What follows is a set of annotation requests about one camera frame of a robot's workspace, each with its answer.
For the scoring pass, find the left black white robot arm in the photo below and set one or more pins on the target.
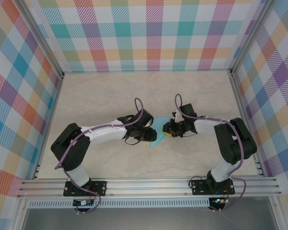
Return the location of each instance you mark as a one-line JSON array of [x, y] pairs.
[[69, 148]]

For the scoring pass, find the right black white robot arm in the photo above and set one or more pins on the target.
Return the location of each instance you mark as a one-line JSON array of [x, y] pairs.
[[235, 141]]

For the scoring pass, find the right small circuit board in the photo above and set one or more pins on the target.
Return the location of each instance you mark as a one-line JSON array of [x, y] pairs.
[[218, 200]]

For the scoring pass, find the small circuit board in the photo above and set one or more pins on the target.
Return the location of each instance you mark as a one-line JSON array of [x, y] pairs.
[[218, 200], [81, 203]]

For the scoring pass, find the grey metal panel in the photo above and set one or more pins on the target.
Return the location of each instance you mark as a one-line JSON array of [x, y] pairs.
[[146, 219]]

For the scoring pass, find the left small circuit board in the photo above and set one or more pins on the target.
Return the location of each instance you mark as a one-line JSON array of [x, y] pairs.
[[81, 203]]

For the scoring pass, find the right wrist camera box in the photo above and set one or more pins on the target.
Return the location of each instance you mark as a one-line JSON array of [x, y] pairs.
[[177, 115]]

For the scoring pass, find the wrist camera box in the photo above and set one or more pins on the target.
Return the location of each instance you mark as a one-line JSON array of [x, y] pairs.
[[177, 115], [150, 123]]

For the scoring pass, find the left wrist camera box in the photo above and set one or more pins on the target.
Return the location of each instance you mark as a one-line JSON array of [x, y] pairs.
[[150, 123]]

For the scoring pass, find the long aluminium mounting rail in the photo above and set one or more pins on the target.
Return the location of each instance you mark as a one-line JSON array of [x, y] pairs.
[[146, 187]]

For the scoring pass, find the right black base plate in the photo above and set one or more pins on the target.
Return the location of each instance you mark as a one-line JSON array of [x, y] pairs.
[[198, 190]]

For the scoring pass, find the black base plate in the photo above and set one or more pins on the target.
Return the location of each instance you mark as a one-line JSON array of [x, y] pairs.
[[198, 190], [102, 188]]

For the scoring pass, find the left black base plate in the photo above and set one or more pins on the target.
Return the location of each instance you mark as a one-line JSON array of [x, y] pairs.
[[102, 188]]

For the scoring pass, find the right aluminium side rail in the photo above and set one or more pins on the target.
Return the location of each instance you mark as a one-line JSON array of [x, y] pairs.
[[259, 167]]

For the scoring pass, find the aluminium side rail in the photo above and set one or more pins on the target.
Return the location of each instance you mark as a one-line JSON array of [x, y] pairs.
[[37, 171], [259, 167]]

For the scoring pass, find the left aluminium side rail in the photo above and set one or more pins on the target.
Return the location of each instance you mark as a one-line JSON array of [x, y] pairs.
[[37, 171]]

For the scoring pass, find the right aluminium frame post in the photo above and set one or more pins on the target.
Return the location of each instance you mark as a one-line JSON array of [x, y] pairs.
[[250, 36]]

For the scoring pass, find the aluminium frame post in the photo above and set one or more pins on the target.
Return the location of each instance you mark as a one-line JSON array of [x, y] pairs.
[[46, 40], [250, 36]]

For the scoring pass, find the left aluminium frame post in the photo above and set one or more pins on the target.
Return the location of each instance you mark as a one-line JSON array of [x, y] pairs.
[[46, 40]]

